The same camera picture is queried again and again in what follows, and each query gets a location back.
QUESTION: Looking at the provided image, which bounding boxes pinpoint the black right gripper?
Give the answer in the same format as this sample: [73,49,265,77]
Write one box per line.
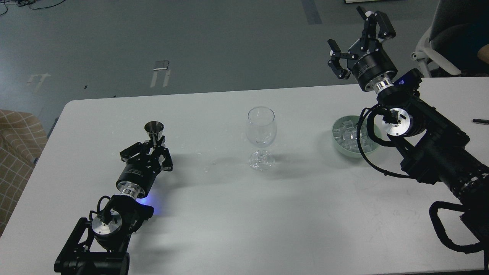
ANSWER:
[328,6,398,92]

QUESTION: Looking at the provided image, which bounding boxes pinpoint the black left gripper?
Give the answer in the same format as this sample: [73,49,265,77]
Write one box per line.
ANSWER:
[116,141,173,199]

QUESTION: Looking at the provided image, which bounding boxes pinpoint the steel cocktail jigger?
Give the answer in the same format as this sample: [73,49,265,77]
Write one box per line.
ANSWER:
[144,121,165,148]

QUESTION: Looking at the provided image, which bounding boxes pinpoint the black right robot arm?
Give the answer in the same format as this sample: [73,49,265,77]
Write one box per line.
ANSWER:
[328,6,489,275]

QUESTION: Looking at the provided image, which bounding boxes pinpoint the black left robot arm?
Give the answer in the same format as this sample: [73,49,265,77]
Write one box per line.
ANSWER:
[53,136,173,275]

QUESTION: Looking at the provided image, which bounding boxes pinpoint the clear ice cubes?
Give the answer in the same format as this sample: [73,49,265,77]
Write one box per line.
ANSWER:
[332,118,377,153]

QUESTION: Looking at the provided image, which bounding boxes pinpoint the clear wine glass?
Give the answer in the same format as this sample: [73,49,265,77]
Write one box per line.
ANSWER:
[246,106,277,171]

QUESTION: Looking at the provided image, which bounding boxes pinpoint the green bowl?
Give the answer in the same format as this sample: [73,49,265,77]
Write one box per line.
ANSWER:
[331,115,382,158]

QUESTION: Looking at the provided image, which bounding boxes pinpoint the white office chair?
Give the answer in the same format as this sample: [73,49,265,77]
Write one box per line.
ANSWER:
[411,0,488,77]

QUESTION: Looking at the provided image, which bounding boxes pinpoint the person in teal sweater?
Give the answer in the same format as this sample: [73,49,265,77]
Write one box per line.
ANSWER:
[476,43,489,65]

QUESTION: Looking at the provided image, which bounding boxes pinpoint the beige checked cushion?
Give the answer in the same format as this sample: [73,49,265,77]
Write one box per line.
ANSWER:
[0,110,48,234]

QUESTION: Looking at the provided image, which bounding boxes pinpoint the black pen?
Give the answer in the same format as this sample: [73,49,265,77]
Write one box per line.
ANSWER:
[472,118,489,125]

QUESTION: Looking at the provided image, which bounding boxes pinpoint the black floor cables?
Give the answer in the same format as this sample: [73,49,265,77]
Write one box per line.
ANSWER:
[0,0,66,16]

